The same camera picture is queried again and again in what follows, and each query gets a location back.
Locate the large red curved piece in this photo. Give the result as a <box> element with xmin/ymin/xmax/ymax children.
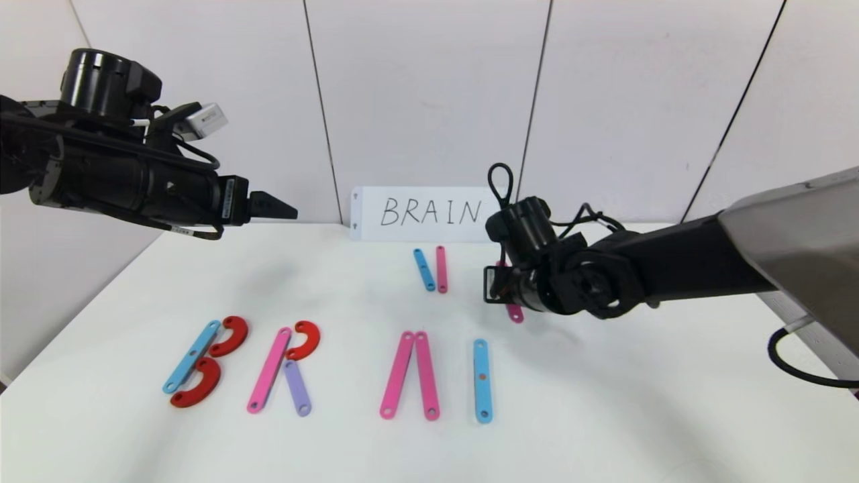
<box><xmin>209</xmin><ymin>316</ymin><xmax>249</xmax><ymax>358</ymax></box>
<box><xmin>169</xmin><ymin>358</ymin><xmax>221</xmax><ymax>409</ymax></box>

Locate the black left camera cable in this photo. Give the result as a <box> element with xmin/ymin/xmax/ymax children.
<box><xmin>168</xmin><ymin>134</ymin><xmax>221</xmax><ymax>171</ymax></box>

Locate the white BRAIN sign card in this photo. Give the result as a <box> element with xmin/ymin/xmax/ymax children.
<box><xmin>350</xmin><ymin>186</ymin><xmax>503</xmax><ymax>244</ymax></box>

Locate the black left camera bracket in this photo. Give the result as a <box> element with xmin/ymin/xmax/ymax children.
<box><xmin>143</xmin><ymin>102</ymin><xmax>202</xmax><ymax>160</ymax></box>

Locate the small red curved piece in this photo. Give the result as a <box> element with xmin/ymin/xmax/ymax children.
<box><xmin>285</xmin><ymin>321</ymin><xmax>321</xmax><ymax>362</ymax></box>

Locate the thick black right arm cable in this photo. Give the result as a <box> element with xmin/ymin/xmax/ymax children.
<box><xmin>768</xmin><ymin>321</ymin><xmax>859</xmax><ymax>389</ymax></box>

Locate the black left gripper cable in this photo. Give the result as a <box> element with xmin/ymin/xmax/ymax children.
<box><xmin>101</xmin><ymin>200</ymin><xmax>225</xmax><ymax>242</ymax></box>

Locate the short purple bar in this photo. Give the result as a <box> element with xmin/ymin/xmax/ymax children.
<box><xmin>283</xmin><ymin>360</ymin><xmax>313</xmax><ymax>418</ymax></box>

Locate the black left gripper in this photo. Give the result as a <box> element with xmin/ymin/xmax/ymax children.
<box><xmin>142</xmin><ymin>158</ymin><xmax>299</xmax><ymax>227</ymax></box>

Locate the long pink bar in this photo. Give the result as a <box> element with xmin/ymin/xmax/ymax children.
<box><xmin>246</xmin><ymin>327</ymin><xmax>293</xmax><ymax>415</ymax></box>
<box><xmin>414</xmin><ymin>331</ymin><xmax>441</xmax><ymax>422</ymax></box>
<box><xmin>495</xmin><ymin>260</ymin><xmax>525</xmax><ymax>325</ymax></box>
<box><xmin>379</xmin><ymin>331</ymin><xmax>415</xmax><ymax>421</ymax></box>

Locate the long blue bar orange dot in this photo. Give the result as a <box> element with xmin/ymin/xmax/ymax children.
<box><xmin>472</xmin><ymin>339</ymin><xmax>493</xmax><ymax>424</ymax></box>

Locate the looped black right arm cable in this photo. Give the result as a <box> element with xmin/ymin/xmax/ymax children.
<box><xmin>487</xmin><ymin>163</ymin><xmax>515</xmax><ymax>210</ymax></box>

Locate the short blue bar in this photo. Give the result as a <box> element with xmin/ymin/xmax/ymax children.
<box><xmin>413</xmin><ymin>248</ymin><xmax>437</xmax><ymax>292</ymax></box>

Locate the thin black right gripper cable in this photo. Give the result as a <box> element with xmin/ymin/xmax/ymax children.
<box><xmin>556</xmin><ymin>203</ymin><xmax>628</xmax><ymax>237</ymax></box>

